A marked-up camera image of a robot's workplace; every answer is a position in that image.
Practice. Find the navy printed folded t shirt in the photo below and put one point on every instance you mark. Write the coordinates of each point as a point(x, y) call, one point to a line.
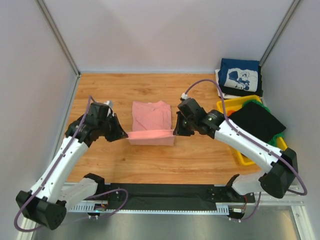
point(242, 64)

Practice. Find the black folded shirt in stack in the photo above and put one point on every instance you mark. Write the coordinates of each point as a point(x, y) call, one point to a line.
point(240, 82)

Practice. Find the aluminium corner post left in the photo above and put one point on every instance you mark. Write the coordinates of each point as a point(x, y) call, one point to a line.
point(57, 35)

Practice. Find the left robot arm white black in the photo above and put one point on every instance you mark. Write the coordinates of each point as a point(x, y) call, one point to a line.
point(47, 203)

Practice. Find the orange cloth in bin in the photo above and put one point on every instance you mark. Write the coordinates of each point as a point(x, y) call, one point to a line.
point(230, 112)

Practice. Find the black folded t shirt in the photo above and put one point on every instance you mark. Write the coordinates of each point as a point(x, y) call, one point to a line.
point(246, 119)

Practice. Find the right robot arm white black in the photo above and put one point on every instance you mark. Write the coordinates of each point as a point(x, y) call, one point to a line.
point(278, 167)

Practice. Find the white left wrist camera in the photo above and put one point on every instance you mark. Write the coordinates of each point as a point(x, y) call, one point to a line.
point(109, 103)

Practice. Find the green t shirt in bin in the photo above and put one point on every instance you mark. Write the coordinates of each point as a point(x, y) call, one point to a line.
point(275, 140)

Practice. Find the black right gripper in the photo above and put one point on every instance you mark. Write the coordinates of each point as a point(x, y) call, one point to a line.
point(179, 131)

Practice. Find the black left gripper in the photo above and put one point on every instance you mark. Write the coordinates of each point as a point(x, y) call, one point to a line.
point(119, 133)

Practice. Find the aluminium corner post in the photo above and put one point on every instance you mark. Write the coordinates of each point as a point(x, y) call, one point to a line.
point(57, 35)
point(280, 30)

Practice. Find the aluminium corner post right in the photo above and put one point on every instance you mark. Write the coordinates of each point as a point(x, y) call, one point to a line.
point(280, 30)

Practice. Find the pink t shirt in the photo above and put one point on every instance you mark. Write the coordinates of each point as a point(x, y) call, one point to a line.
point(151, 124)

